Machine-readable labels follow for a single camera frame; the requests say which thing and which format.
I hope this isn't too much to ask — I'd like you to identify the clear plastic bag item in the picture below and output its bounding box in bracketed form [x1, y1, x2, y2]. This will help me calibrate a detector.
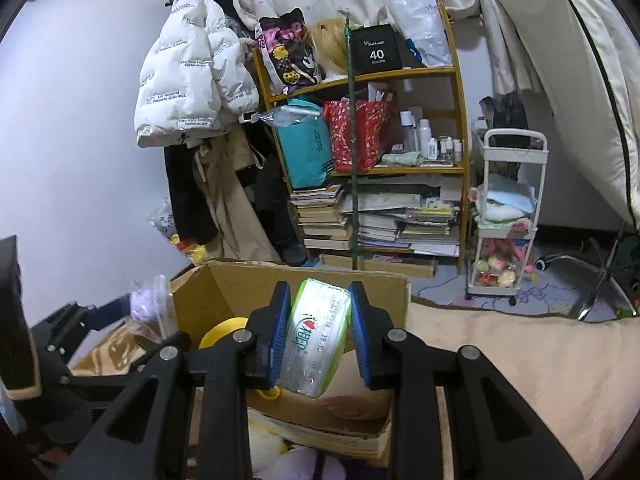
[126, 274, 179, 344]

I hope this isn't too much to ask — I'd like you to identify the yellow plush toy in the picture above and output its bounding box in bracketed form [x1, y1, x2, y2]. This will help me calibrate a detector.
[198, 316, 282, 402]

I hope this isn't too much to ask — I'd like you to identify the white purple doll plush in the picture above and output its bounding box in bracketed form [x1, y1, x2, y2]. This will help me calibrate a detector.
[248, 419, 347, 480]

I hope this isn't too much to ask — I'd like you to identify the green tissue pack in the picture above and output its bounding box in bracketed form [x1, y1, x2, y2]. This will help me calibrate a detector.
[277, 278, 352, 399]

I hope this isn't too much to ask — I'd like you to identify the beige patterned blanket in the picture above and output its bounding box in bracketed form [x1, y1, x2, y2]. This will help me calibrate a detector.
[72, 301, 639, 479]

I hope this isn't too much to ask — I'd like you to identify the beige trench coat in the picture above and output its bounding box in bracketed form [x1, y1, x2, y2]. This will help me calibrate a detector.
[193, 125, 281, 262]

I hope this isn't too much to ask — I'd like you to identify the cardboard box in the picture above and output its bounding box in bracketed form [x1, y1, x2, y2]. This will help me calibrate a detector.
[170, 261, 410, 460]

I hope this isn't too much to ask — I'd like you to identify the stack of books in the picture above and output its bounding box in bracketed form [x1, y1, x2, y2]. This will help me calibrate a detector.
[290, 183, 352, 252]

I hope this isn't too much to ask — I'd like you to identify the white puffer jacket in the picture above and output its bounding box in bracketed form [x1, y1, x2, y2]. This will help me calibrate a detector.
[134, 0, 259, 148]

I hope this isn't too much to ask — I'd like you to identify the teal gift bag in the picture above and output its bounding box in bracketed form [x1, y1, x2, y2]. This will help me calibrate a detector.
[277, 99, 333, 190]

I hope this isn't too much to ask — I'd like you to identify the white rolling cart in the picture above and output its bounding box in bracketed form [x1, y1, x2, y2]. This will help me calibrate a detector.
[465, 128, 549, 306]

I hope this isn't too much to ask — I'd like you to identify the wooden bookshelf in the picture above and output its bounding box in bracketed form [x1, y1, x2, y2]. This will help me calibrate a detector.
[249, 1, 474, 281]

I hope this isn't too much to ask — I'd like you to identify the purple patterned bag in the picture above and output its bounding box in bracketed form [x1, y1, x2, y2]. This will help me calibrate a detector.
[255, 8, 320, 94]

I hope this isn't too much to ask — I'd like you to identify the red gift bag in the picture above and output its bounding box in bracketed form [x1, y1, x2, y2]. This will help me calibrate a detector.
[322, 99, 392, 172]

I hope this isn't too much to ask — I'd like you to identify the blonde wig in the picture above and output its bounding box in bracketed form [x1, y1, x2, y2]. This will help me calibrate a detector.
[306, 16, 348, 82]

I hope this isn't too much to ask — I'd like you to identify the black box with 40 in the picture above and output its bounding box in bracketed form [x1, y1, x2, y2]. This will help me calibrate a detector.
[352, 24, 402, 75]

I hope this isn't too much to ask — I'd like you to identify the green pole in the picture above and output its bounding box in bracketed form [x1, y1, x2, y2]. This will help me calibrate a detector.
[337, 8, 359, 271]

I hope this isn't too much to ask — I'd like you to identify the white plastic bag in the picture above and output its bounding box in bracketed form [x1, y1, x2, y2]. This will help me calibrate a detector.
[385, 0, 452, 68]

